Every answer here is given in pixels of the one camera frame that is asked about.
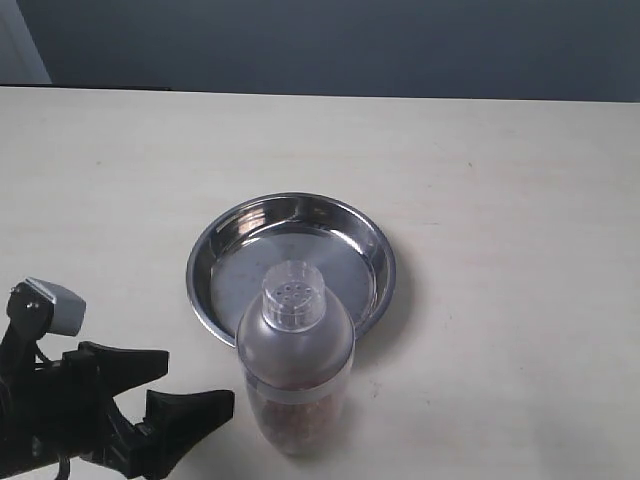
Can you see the clear plastic shaker bottle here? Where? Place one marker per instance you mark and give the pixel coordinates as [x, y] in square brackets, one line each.
[296, 342]

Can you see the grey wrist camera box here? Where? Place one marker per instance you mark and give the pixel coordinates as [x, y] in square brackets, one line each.
[68, 307]

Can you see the round stainless steel plate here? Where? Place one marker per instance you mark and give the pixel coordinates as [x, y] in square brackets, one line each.
[229, 259]

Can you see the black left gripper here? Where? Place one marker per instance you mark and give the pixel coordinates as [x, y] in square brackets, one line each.
[65, 409]

